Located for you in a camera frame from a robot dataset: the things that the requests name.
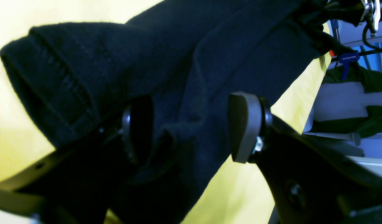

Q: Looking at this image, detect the blue red table clamp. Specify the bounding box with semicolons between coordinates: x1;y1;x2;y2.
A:
329;46;382;81

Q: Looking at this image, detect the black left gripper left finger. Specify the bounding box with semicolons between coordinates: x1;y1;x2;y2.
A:
0;96;154;224

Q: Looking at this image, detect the black T-shirt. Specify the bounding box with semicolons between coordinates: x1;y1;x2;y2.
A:
0;0;356;224

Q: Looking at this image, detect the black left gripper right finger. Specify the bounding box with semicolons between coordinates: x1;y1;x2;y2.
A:
227;91;382;224

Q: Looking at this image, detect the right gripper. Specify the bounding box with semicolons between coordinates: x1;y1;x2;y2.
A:
325;0;382;31

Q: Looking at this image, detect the green cloth pile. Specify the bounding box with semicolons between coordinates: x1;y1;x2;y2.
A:
310;65;382;138

